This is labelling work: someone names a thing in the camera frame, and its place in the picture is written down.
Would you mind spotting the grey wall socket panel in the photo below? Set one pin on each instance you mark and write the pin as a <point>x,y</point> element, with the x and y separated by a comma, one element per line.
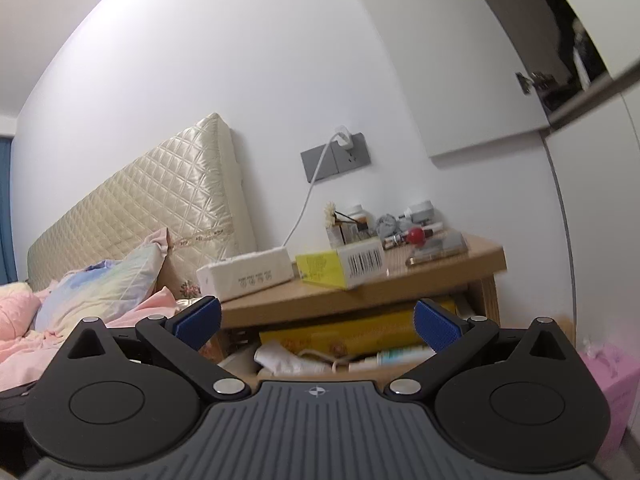
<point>337,160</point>

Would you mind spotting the floral cream bed sheet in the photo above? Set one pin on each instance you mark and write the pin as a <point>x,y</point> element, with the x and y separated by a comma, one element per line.
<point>189,293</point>

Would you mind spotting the white tissue pack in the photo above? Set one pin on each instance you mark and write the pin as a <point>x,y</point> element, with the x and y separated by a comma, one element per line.
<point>243,275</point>

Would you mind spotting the grey flat case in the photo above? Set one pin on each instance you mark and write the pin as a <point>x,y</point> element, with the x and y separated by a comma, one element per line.
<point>448,244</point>

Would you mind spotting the red round toy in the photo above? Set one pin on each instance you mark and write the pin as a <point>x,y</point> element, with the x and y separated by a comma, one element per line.
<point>416,236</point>

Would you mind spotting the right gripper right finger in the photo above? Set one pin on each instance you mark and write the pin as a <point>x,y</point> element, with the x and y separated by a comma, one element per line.
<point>456,342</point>

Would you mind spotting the white flower diffuser bottle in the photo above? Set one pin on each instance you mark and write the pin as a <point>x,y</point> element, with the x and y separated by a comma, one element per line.
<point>342,230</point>

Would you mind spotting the white cloth in drawer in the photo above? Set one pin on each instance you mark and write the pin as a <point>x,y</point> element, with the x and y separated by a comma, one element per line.
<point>278,361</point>

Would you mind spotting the pink blanket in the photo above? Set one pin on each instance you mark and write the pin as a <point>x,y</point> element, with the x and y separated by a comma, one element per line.
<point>26,353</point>

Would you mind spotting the pastel rainbow pillow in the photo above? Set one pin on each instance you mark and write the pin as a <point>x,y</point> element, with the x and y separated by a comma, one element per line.
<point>106,290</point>

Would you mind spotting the white toothpaste tube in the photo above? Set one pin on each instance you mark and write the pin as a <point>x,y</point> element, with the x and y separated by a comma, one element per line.
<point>393,357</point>

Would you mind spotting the pink box on floor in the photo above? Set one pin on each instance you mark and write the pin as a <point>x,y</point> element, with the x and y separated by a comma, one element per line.
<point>617,375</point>

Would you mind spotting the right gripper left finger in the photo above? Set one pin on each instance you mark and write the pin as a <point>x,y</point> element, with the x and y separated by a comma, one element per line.
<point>175,343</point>

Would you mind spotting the yellow box inside drawer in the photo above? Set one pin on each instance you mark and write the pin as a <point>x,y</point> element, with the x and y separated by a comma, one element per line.
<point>353,335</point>

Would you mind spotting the white wardrobe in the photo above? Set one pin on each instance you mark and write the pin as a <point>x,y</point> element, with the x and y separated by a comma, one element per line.
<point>560,80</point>

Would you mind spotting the wooden nightstand drawer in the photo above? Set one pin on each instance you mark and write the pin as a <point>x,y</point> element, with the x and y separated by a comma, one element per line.
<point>236,353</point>

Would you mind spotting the yellow cardboard box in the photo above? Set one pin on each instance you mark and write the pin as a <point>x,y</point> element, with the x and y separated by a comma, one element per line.
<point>345,267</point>

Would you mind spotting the wooden nightstand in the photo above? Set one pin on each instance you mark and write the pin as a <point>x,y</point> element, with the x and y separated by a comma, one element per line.
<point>471,275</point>

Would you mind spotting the cream quilted headboard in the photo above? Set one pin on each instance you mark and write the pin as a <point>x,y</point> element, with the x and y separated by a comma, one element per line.
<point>190,185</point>

